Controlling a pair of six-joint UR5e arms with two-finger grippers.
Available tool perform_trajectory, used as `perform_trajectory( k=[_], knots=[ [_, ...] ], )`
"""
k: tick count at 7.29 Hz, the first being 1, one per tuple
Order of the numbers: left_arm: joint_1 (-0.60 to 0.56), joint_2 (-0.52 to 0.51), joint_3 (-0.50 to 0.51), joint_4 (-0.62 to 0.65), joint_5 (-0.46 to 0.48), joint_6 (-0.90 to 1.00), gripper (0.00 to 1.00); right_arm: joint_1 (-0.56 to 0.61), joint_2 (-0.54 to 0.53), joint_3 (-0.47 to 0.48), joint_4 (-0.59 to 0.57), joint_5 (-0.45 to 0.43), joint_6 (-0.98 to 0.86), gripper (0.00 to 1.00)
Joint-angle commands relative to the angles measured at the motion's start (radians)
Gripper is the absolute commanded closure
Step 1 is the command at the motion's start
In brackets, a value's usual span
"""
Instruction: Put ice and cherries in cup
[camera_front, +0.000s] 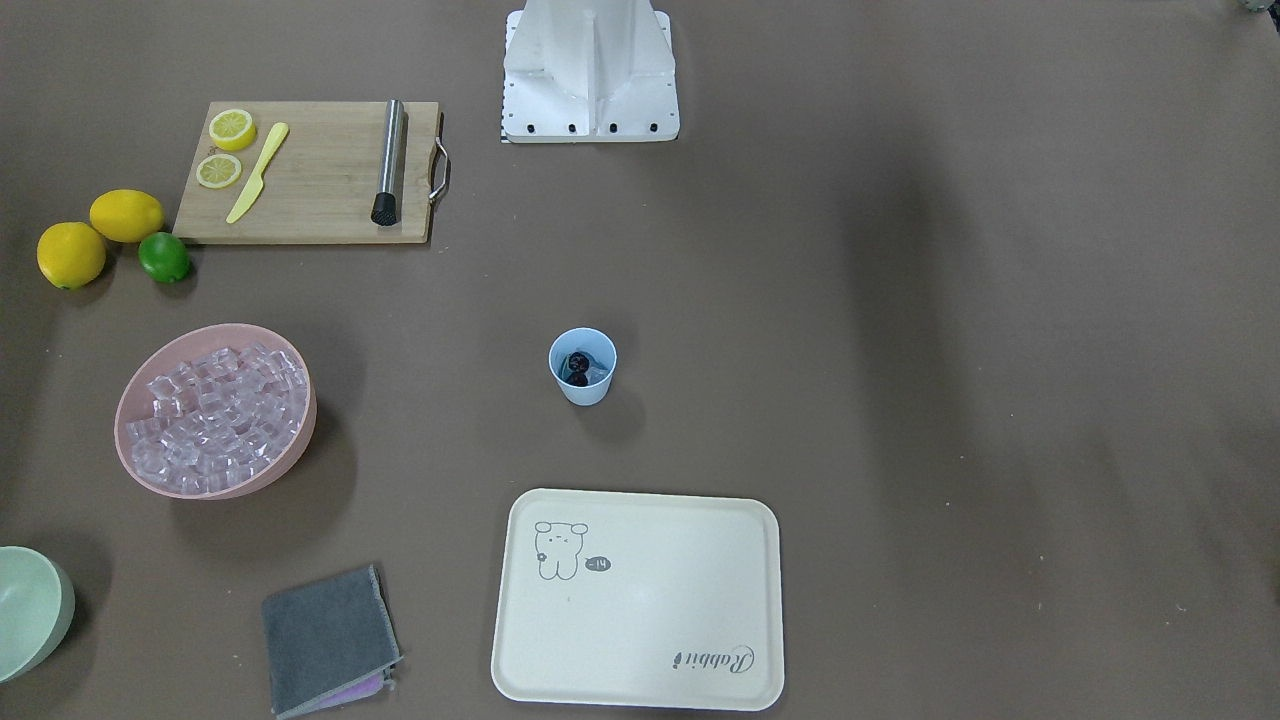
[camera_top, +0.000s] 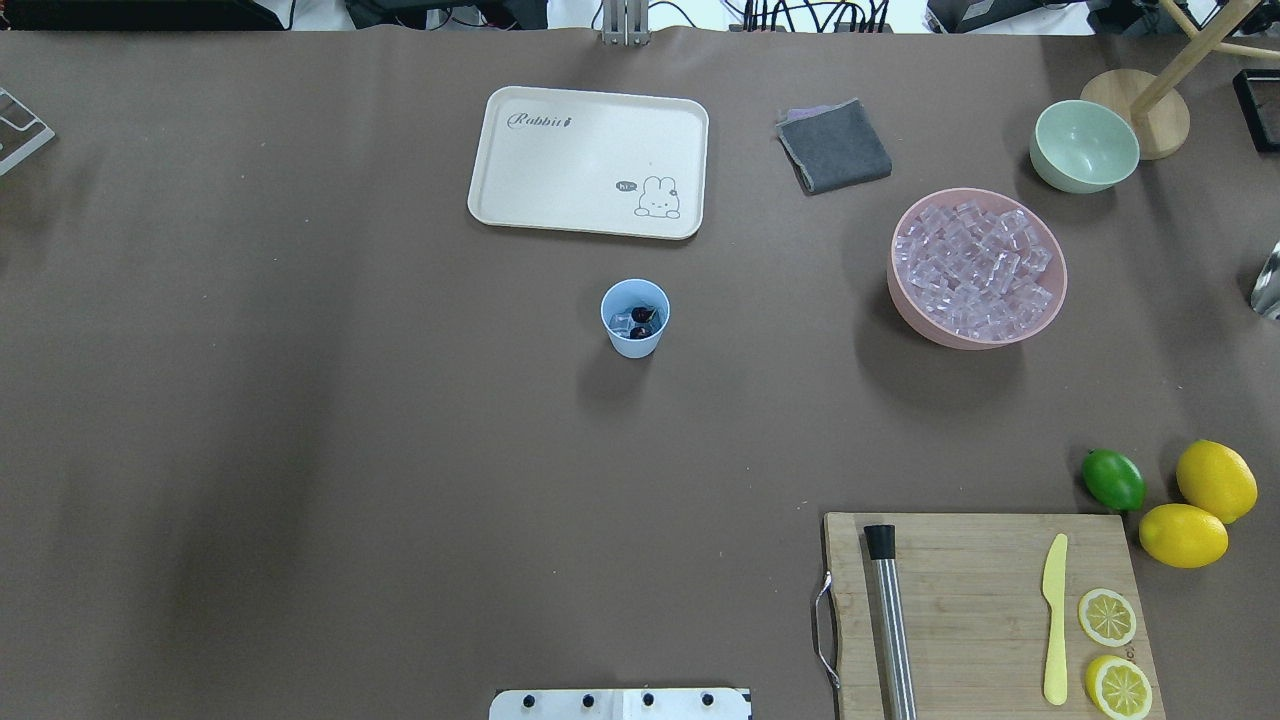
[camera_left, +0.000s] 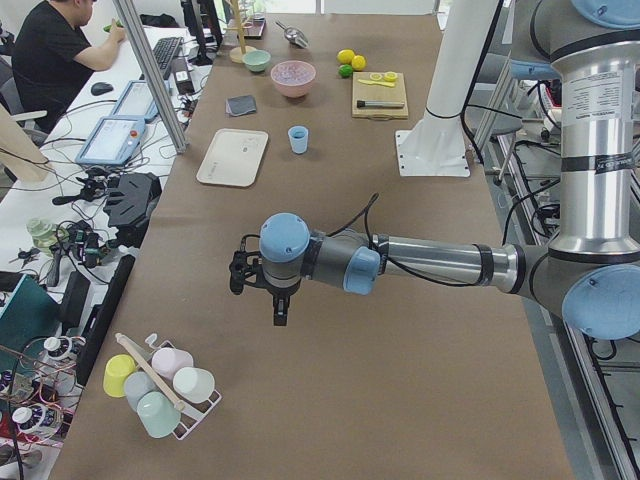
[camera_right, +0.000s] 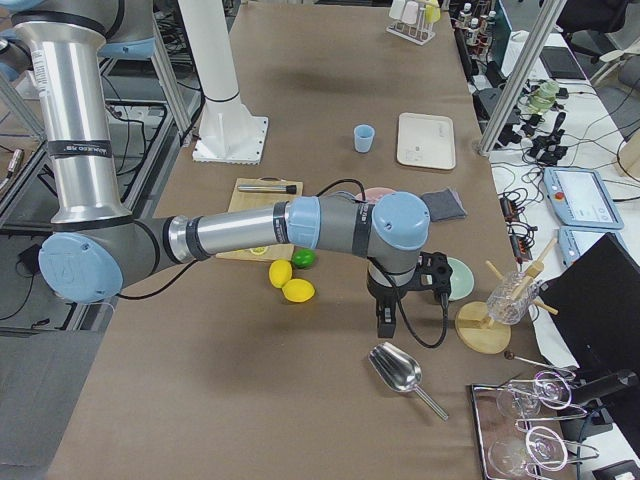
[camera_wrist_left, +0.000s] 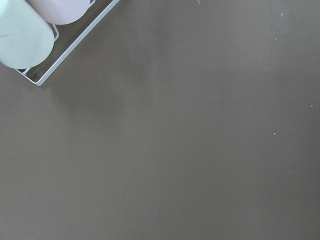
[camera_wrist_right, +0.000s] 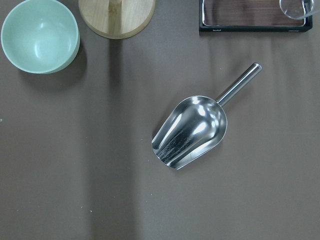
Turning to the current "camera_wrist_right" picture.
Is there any wooden mug tree stand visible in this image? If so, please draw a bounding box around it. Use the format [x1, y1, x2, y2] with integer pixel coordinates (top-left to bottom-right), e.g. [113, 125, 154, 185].
[78, 0, 156, 40]

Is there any steel ice scoop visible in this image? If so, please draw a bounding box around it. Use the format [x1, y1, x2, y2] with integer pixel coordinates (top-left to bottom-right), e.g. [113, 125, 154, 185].
[151, 62, 263, 170]

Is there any black framed wooden tray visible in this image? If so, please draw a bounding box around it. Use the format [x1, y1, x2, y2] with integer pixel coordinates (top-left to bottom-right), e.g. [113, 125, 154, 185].
[199, 0, 313, 33]

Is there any clear glass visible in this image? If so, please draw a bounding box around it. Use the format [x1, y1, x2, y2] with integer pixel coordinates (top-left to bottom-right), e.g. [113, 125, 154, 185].
[279, 0, 320, 20]

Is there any green bowl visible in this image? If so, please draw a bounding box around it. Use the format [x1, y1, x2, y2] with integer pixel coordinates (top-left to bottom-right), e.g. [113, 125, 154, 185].
[0, 0, 80, 74]

